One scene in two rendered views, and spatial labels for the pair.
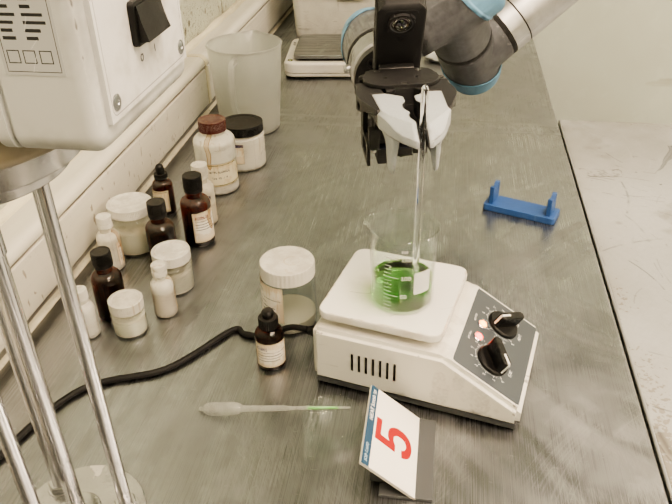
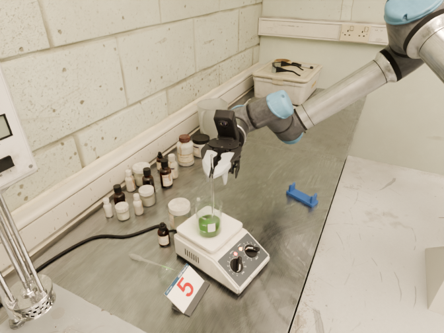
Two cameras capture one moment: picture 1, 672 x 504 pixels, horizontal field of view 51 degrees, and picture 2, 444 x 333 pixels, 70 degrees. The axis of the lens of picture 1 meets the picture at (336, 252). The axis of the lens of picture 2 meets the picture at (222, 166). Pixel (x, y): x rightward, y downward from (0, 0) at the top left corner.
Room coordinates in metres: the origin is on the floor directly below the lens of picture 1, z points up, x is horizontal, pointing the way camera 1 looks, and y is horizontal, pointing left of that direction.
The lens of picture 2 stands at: (0.01, -0.26, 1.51)
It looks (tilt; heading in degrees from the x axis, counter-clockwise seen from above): 31 degrees down; 17
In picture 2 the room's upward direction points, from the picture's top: straight up
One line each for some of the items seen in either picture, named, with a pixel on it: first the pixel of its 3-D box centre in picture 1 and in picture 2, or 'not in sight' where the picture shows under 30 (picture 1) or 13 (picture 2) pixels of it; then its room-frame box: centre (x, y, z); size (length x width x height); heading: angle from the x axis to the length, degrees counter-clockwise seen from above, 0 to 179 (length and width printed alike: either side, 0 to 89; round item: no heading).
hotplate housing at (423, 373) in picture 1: (419, 332); (218, 245); (0.55, -0.08, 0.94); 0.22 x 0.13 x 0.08; 68
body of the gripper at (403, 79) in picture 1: (395, 102); (226, 150); (0.68, -0.06, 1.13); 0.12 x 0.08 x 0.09; 4
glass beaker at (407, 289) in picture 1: (399, 263); (207, 217); (0.55, -0.06, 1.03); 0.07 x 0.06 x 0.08; 73
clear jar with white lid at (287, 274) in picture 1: (288, 290); (180, 215); (0.63, 0.05, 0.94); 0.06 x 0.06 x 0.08
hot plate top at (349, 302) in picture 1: (395, 291); (209, 227); (0.56, -0.06, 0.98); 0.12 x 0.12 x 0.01; 68
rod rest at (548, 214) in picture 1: (522, 201); (302, 193); (0.86, -0.26, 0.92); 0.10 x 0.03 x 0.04; 60
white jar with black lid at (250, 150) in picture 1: (243, 142); (201, 145); (1.04, 0.14, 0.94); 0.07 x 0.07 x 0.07
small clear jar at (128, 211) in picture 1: (133, 224); (142, 174); (0.79, 0.26, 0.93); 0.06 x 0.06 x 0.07
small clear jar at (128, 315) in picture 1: (128, 314); (122, 211); (0.62, 0.23, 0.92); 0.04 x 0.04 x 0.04
